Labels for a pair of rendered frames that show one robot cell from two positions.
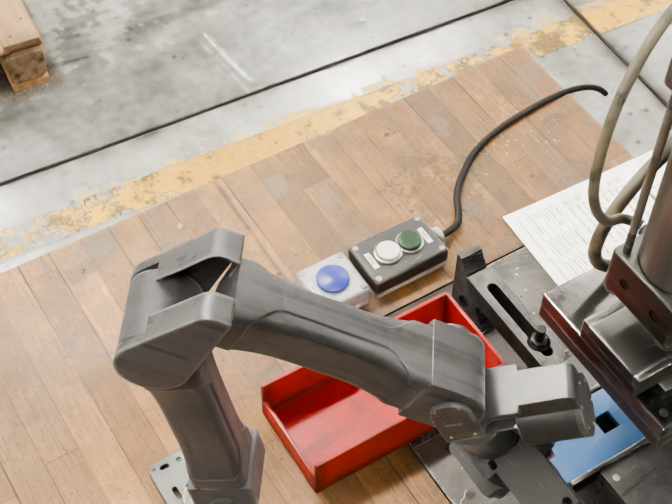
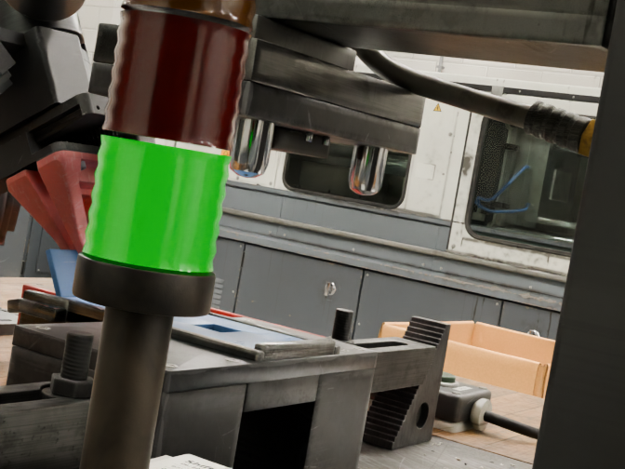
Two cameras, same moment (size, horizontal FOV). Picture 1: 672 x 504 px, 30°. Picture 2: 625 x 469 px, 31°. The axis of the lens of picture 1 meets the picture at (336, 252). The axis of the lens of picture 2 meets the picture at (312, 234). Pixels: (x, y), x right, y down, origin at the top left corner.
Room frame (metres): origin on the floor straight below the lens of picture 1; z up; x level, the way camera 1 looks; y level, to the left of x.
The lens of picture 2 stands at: (0.44, -0.88, 1.08)
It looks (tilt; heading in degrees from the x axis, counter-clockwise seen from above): 3 degrees down; 64
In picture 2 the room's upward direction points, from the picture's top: 10 degrees clockwise
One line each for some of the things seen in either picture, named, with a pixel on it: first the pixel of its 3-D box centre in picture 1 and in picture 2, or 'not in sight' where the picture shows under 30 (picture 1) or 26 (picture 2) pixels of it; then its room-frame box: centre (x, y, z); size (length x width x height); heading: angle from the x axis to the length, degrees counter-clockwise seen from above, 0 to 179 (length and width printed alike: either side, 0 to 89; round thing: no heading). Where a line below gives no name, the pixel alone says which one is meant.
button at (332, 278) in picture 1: (332, 281); not in sight; (0.90, 0.00, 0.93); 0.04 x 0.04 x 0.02
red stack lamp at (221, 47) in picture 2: not in sight; (177, 82); (0.54, -0.56, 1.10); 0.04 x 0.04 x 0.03
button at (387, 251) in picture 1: (387, 254); not in sight; (0.95, -0.06, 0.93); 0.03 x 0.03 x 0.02
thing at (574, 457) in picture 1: (586, 429); (180, 299); (0.66, -0.26, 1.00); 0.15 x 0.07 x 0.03; 122
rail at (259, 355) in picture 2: (620, 459); (158, 347); (0.64, -0.30, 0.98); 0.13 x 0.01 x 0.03; 122
